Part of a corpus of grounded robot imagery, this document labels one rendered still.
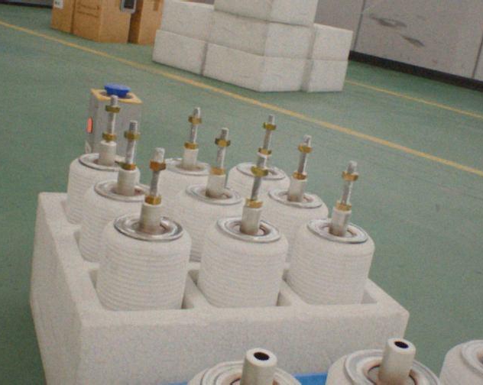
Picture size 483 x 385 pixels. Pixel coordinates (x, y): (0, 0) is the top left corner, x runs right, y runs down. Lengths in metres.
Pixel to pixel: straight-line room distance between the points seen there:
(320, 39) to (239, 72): 0.54
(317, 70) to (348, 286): 3.15
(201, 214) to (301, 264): 0.14
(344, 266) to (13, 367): 0.45
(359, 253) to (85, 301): 0.31
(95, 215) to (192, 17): 3.13
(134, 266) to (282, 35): 3.00
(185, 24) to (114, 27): 0.86
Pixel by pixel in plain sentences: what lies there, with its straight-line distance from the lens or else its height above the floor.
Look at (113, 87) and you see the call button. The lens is 1.10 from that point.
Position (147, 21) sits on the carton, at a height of 0.16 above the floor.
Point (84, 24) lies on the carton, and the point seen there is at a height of 0.09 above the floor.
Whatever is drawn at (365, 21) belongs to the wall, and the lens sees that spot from 6.65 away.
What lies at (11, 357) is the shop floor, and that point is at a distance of 0.97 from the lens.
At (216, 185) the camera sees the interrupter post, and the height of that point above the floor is 0.27.
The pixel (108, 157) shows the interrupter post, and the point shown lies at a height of 0.26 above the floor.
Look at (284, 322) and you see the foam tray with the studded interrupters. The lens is 0.76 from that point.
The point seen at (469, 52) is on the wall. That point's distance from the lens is 6.17.
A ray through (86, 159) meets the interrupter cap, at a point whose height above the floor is 0.25.
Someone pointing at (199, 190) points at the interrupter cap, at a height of 0.25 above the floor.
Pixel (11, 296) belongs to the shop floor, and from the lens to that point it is 1.12.
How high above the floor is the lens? 0.52
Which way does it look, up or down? 17 degrees down
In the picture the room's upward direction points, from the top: 10 degrees clockwise
